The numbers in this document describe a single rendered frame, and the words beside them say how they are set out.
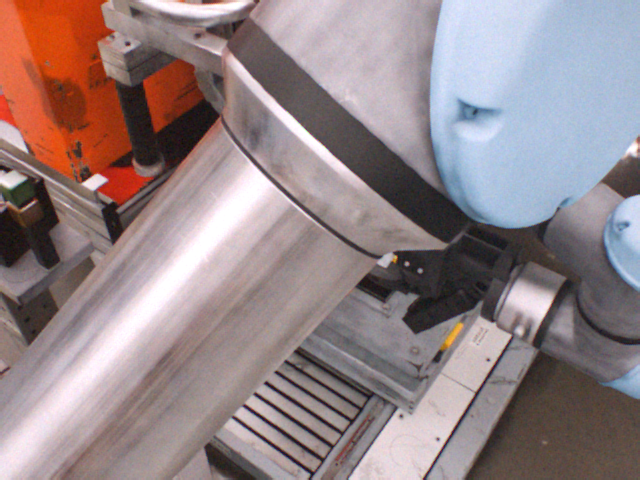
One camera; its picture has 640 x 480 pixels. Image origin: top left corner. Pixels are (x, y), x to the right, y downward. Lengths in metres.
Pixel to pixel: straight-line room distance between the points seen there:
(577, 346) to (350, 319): 0.83
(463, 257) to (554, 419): 1.01
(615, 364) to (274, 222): 0.47
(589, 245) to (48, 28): 0.91
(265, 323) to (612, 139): 0.14
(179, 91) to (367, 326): 0.64
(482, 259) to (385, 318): 0.77
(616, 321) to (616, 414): 1.10
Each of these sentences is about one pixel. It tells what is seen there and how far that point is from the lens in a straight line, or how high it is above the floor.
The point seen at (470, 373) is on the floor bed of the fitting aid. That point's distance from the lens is 1.56.
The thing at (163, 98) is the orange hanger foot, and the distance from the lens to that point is 1.42.
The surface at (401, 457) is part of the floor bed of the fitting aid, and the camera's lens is 1.44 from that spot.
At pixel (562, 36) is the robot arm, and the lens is 0.20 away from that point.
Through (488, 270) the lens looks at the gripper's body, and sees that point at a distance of 0.66.
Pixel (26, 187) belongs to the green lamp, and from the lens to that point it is 1.19.
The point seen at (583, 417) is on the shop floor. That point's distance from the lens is 1.67.
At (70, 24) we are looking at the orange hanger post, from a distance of 1.23.
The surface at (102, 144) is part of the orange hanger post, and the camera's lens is 1.34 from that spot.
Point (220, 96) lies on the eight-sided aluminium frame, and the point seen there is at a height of 0.74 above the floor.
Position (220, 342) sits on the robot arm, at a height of 1.17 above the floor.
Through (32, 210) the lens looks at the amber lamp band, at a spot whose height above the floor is 0.60.
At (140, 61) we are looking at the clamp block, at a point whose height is 0.93.
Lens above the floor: 1.37
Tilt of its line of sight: 46 degrees down
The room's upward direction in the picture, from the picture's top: straight up
